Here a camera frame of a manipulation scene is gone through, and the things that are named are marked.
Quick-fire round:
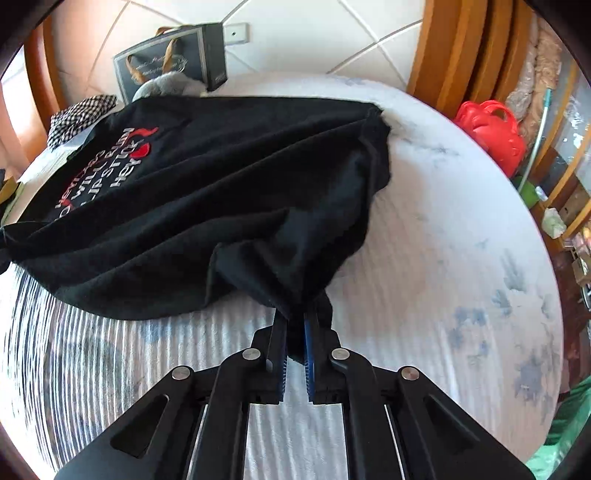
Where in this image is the black printed t-shirt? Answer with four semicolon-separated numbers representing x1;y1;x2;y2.
1;96;391;361

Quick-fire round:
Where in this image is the red plastic handbag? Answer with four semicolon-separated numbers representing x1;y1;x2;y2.
454;100;526;178

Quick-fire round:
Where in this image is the grey plush rabbit toy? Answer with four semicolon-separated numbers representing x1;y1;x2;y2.
132;71;207;101

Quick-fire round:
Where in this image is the black white checkered cloth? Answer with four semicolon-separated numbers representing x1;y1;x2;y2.
47;95;117;150

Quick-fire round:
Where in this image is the dark green gift bag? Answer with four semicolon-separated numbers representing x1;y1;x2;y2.
113;23;228;104

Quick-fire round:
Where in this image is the white wall socket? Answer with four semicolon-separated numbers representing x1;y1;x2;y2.
223;23;249;46

